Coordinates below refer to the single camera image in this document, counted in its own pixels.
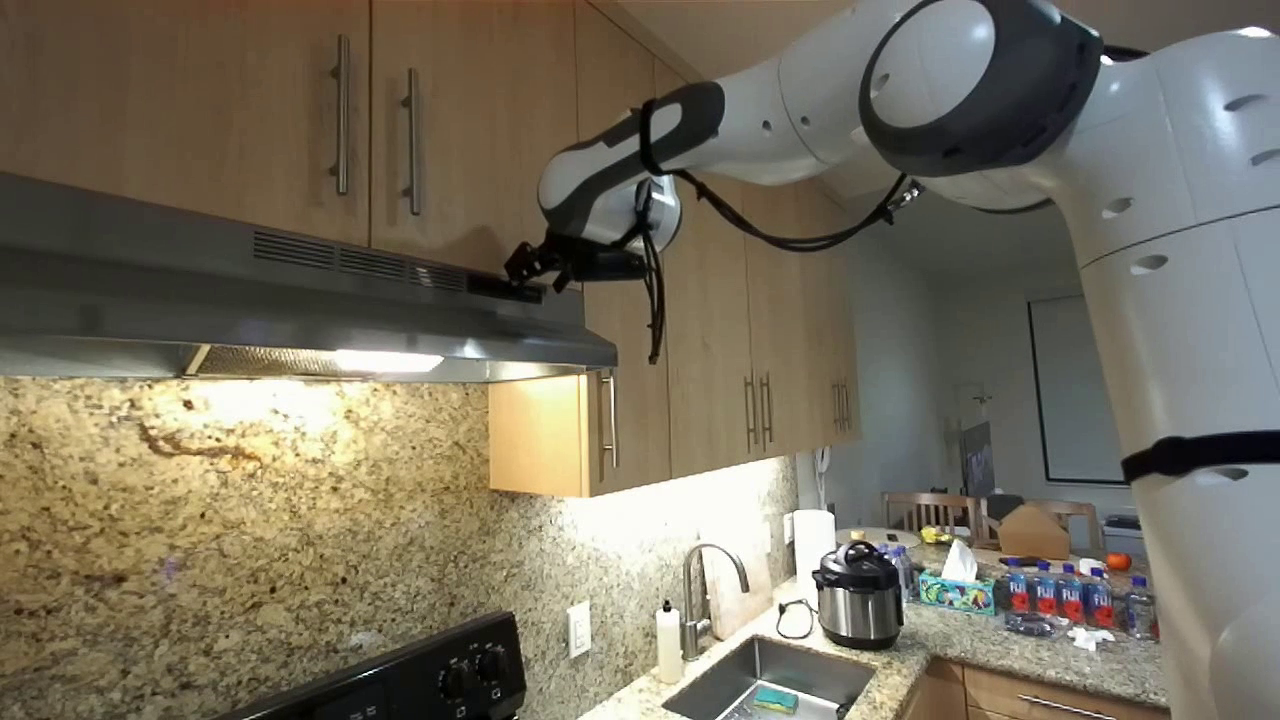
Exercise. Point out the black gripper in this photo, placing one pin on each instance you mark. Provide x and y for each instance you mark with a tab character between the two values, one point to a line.
572	258

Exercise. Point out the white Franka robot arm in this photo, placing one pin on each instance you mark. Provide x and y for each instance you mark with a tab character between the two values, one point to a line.
1173	264

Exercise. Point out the black stove control panel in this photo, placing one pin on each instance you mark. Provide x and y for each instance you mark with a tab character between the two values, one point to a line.
425	680

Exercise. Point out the stainless steel range hood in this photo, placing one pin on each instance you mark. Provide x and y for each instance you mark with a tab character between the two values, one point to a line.
202	293

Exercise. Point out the silver kitchen faucet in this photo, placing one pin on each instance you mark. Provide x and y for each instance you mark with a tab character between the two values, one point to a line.
693	603

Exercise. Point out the white soap bottle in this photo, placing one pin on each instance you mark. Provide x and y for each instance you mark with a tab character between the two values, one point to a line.
668	644

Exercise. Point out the wooden slatted chair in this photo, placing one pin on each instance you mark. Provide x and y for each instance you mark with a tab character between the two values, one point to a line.
932	513

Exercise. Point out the stainless steel sink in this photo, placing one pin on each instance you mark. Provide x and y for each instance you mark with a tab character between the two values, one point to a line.
773	666

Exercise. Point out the silver black pressure cooker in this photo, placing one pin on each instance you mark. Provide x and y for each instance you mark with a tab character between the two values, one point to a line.
863	605

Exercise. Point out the yellow fruit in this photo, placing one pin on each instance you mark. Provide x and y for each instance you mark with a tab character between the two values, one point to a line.
928	535

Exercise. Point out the green blue sponge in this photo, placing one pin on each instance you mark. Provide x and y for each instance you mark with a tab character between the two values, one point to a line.
766	702

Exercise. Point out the teal tissue box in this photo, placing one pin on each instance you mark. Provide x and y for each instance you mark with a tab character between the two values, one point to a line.
952	591

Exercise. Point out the brown rounded chair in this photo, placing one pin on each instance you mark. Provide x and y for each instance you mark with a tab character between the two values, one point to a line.
1040	535

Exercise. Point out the water bottle blue red label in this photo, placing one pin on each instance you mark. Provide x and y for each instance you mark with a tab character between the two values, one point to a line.
1097	603
1072	598
1016	595
1140	608
1046	595

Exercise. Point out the wooden base cabinet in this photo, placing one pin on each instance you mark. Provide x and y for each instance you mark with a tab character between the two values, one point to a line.
1001	702

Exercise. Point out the orange capped bottle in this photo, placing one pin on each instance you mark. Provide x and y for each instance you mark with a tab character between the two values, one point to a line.
1120	587

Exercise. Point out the white paper scrap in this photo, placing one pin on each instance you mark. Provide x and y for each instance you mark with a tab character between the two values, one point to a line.
1089	639

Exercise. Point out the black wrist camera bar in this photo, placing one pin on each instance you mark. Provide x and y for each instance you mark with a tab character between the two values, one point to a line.
626	264

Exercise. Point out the light wooden wall cabinet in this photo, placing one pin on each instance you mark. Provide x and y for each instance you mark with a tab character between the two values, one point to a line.
163	92
722	344

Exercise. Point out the white wall outlet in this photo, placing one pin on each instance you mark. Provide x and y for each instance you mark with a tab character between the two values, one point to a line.
583	630

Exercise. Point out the white wall board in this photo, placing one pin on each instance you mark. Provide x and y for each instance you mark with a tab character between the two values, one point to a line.
1072	402

